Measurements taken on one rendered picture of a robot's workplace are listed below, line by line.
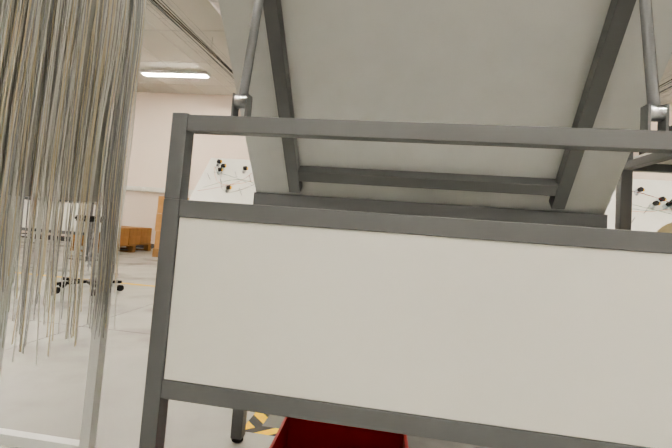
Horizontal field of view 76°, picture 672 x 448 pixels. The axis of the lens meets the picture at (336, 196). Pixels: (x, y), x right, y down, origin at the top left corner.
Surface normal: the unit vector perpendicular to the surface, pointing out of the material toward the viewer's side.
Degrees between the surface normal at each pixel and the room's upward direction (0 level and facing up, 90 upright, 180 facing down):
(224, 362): 90
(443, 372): 90
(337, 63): 131
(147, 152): 90
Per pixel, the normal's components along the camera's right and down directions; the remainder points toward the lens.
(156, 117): -0.13, -0.07
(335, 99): -0.17, 0.60
